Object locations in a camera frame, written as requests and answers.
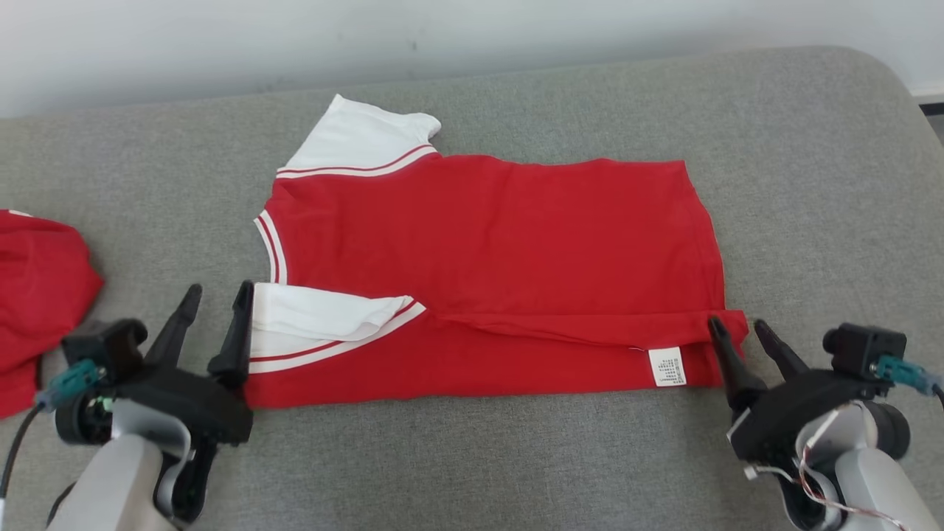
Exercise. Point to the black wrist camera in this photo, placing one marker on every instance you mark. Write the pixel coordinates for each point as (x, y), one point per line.
(107, 346)
(863, 350)

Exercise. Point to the red shorts with white stripe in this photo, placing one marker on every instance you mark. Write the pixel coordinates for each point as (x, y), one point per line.
(37, 295)

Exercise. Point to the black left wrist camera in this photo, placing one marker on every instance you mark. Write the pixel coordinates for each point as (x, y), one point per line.
(107, 346)

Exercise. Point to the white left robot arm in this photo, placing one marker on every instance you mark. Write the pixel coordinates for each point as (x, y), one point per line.
(118, 479)

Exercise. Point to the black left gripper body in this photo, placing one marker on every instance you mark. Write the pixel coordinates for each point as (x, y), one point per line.
(192, 409)

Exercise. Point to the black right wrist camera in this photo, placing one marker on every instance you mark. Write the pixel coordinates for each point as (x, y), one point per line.
(863, 350)

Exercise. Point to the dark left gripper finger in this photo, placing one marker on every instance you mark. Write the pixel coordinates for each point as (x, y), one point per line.
(173, 332)
(236, 346)

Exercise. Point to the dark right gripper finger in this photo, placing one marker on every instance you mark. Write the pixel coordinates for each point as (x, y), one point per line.
(737, 376)
(780, 354)

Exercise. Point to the black skirting board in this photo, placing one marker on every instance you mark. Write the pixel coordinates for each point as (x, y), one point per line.
(933, 108)

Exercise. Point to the teal right camera connector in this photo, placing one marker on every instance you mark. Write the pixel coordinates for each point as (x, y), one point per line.
(903, 372)

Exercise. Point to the teal camera connector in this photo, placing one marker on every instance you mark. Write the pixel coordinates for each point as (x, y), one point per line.
(903, 372)
(70, 380)

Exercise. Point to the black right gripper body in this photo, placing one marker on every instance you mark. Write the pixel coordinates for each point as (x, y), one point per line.
(796, 413)

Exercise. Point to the red and white t-shirt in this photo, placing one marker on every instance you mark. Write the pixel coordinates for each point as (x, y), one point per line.
(501, 251)

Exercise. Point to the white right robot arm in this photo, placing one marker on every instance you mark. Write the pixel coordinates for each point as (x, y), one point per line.
(877, 487)

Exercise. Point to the grey fabric sofa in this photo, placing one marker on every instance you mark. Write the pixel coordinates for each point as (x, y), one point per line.
(516, 457)

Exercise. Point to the teal left camera connector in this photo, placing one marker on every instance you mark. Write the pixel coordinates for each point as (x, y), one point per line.
(70, 380)

